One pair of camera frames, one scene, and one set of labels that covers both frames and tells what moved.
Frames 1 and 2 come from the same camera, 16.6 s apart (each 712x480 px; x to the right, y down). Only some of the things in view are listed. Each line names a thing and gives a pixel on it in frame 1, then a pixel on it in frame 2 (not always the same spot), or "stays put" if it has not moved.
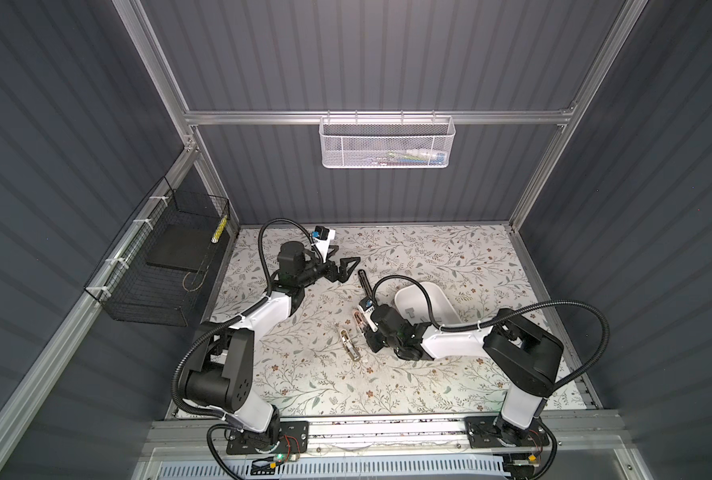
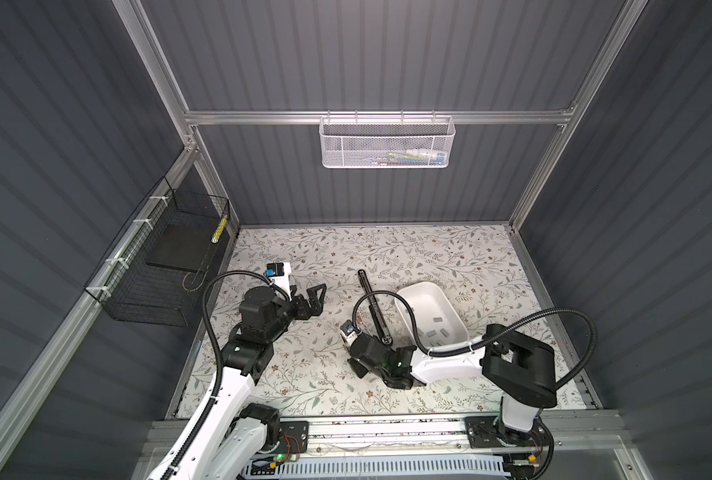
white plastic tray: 413,303 stays put
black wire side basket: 161,269 stays put
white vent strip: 474,469 stays put
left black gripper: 340,274 to 313,306
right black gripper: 372,344 to 356,368
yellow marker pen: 219,230 stays put
